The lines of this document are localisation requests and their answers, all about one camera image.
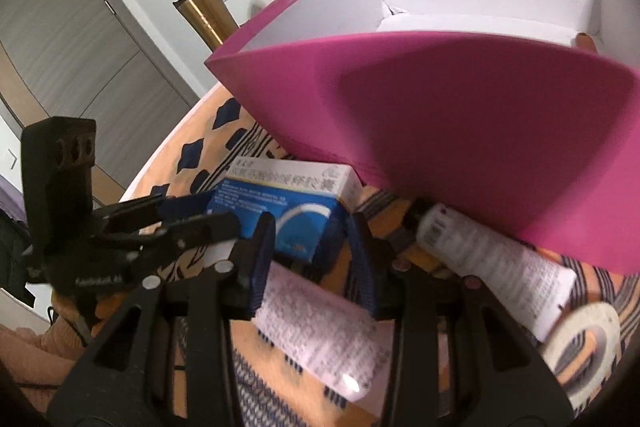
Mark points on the person's left forearm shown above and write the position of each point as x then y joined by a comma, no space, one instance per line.
30,352

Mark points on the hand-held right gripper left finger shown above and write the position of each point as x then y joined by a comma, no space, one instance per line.
262,257

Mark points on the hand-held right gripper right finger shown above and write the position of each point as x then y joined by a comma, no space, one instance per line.
362,267

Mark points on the white tube with black cap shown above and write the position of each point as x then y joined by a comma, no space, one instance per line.
490,257

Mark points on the black bag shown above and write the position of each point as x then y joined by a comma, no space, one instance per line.
12,252

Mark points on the pink cardboard box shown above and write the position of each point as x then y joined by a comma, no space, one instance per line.
475,132

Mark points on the blue medicine box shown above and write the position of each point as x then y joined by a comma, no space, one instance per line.
300,202

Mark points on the grey wooden door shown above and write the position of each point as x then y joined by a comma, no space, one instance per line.
100,57

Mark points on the gold thermos flask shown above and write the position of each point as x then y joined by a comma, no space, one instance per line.
205,14

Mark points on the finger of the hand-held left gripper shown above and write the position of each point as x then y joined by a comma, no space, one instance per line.
185,205
200,229

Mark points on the orange patterned tablecloth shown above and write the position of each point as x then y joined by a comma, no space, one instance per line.
260,382

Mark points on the white tape roll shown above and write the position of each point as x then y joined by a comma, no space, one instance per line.
575,319

